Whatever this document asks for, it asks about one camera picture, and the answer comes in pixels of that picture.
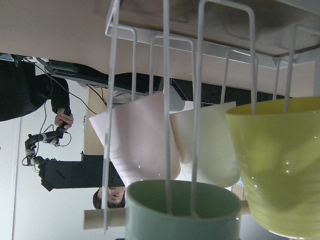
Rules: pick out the operator hand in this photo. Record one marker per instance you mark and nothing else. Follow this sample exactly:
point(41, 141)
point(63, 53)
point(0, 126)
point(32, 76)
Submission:
point(63, 119)

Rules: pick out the green plastic cup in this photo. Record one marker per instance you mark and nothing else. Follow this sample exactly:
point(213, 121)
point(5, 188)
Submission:
point(217, 212)

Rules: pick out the pink plastic cup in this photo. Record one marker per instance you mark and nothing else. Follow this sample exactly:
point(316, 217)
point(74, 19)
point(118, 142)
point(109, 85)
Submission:
point(137, 140)

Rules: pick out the cream white plastic cup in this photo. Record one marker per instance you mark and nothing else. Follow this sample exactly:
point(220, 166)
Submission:
point(217, 164)

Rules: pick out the yellow plastic cup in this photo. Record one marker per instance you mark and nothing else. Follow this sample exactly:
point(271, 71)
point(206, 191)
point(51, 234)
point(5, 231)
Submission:
point(278, 153)

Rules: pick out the operator in black clothes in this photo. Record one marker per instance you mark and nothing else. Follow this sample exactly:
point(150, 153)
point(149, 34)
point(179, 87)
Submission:
point(22, 91)

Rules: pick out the operator head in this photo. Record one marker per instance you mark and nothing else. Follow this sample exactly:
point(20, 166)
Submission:
point(116, 198)

